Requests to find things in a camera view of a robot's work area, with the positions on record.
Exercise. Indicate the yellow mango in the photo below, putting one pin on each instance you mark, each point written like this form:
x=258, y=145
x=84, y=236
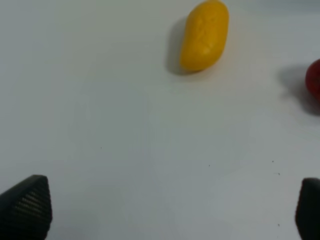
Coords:
x=205, y=36

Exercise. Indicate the red bell pepper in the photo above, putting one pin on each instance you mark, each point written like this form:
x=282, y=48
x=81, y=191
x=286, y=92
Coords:
x=312, y=79

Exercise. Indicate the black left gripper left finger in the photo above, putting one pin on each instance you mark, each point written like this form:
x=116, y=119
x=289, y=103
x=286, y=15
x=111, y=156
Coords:
x=26, y=210

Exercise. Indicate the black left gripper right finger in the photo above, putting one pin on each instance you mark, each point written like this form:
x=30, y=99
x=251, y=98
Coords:
x=307, y=215

